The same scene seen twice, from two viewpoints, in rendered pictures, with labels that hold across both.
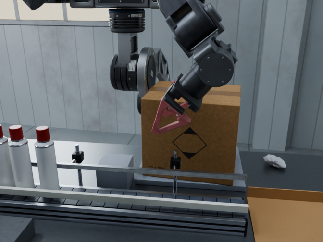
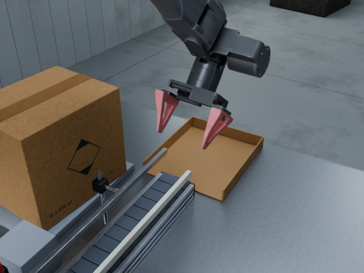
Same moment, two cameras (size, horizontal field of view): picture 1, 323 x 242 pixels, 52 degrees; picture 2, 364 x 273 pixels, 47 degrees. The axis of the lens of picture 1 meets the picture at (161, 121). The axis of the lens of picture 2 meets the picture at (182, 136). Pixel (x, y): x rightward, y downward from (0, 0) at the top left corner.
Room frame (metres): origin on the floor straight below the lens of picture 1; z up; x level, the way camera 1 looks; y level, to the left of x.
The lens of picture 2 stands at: (0.40, 0.60, 1.60)
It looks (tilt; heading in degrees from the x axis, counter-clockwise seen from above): 33 degrees down; 292
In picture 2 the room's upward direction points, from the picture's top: straight up
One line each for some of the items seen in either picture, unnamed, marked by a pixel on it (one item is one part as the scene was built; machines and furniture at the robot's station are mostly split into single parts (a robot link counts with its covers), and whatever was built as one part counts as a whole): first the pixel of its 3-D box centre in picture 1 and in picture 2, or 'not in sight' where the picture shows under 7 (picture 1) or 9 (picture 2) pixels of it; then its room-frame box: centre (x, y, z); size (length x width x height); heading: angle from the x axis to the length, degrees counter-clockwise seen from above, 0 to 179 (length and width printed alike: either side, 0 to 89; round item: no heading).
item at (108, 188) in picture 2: (175, 178); (109, 201); (0.85, -0.04, 0.91); 0.07 x 0.03 x 0.17; 173
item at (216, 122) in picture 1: (192, 128); (50, 142); (1.06, -0.11, 0.99); 0.30 x 0.24 x 0.27; 77
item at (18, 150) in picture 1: (20, 160); not in sight; (0.83, 0.40, 0.98); 0.05 x 0.05 x 0.20
